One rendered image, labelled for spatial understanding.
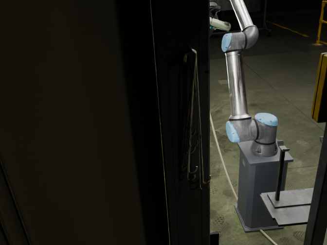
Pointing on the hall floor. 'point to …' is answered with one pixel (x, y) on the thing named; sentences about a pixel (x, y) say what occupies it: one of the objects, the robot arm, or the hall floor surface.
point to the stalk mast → (318, 201)
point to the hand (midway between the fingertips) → (213, 26)
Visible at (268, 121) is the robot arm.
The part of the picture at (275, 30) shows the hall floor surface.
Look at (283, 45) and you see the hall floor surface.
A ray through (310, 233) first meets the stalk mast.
